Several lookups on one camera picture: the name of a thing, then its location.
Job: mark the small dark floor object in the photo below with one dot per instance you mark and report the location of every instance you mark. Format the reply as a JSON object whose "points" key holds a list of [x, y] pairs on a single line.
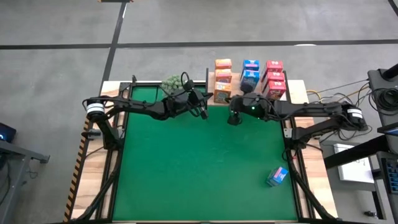
{"points": [[370, 214]]}

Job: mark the white paper sheet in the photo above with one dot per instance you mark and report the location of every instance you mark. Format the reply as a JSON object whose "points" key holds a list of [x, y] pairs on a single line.
{"points": [[357, 171]]}

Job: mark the black table frame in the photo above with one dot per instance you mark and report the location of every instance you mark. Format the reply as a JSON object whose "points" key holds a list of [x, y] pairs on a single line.
{"points": [[115, 186]]}

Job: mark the green plant in white pot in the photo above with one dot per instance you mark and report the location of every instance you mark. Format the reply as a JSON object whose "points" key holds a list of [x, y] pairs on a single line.
{"points": [[171, 82]]}

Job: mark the dark tablet screen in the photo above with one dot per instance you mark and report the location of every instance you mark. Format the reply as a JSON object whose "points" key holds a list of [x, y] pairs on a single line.
{"points": [[393, 130]]}

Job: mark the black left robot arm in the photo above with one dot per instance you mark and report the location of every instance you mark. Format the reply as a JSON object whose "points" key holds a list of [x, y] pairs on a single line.
{"points": [[133, 104]]}

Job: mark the black equipment stand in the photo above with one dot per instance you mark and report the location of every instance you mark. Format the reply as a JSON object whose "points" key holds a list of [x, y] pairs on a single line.
{"points": [[377, 77]]}

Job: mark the black stand beam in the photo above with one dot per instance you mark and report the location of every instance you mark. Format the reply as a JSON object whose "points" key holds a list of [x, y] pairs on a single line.
{"points": [[351, 155]]}

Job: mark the black device with blue light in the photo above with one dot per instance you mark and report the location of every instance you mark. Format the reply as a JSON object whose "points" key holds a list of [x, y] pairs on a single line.
{"points": [[6, 132]]}

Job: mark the grey metal desk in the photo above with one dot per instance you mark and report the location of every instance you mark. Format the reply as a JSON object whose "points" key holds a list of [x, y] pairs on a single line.
{"points": [[18, 152]]}

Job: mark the blue Rice Krispies cereal box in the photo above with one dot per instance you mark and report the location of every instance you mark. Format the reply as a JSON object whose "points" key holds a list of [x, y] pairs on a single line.
{"points": [[250, 76], [251, 64], [277, 175]]}

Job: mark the black keyboard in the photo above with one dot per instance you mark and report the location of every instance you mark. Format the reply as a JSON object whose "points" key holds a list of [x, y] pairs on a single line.
{"points": [[392, 177]]}

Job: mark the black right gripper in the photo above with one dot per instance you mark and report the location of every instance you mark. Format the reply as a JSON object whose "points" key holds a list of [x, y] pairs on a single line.
{"points": [[253, 107]]}

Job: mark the red Froot Loops cereal box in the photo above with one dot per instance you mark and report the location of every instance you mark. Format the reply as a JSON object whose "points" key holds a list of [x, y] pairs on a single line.
{"points": [[274, 65], [274, 76], [275, 89]]}

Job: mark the yellow black hazard strip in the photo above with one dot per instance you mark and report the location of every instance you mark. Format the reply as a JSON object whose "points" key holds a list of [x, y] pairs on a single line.
{"points": [[76, 174]]}

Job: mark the wooden shelf board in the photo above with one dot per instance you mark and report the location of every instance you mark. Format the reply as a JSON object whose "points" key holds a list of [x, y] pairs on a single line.
{"points": [[236, 85]]}

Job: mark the green table mat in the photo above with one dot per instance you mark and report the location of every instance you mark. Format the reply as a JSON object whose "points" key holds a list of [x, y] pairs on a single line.
{"points": [[186, 199]]}

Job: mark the orange Mini Wheats cereal box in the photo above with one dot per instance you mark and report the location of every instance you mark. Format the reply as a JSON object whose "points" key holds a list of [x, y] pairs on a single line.
{"points": [[223, 63], [222, 92], [223, 75]]}

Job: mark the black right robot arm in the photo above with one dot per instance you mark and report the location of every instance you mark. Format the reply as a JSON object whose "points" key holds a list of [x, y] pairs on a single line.
{"points": [[311, 109]]}

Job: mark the small grey metal bracket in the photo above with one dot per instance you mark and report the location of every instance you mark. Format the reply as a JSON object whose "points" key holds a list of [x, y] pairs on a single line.
{"points": [[288, 133]]}

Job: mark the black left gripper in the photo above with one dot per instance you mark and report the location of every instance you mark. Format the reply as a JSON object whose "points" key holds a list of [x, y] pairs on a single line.
{"points": [[189, 101]]}

